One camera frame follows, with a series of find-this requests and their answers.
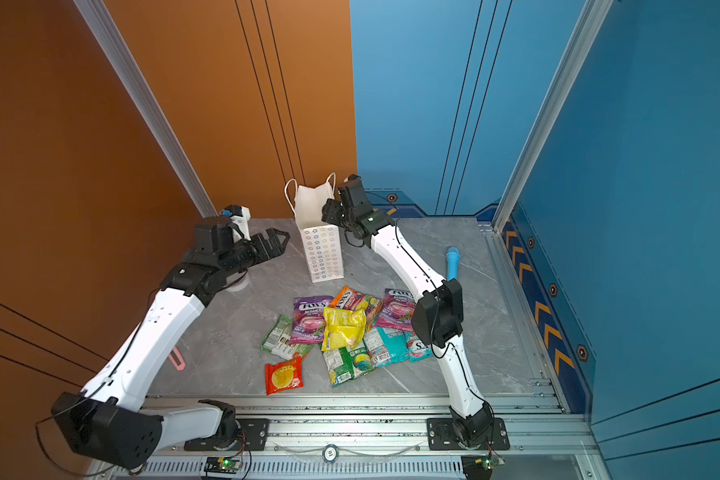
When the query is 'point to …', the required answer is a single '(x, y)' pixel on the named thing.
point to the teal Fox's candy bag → (415, 348)
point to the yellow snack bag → (343, 328)
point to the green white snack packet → (277, 340)
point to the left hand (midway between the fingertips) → (278, 236)
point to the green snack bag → (347, 363)
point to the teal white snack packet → (386, 346)
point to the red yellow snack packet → (284, 375)
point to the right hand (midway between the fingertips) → (328, 210)
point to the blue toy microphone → (452, 263)
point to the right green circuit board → (480, 467)
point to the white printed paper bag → (322, 239)
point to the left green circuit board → (227, 465)
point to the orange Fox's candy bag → (351, 300)
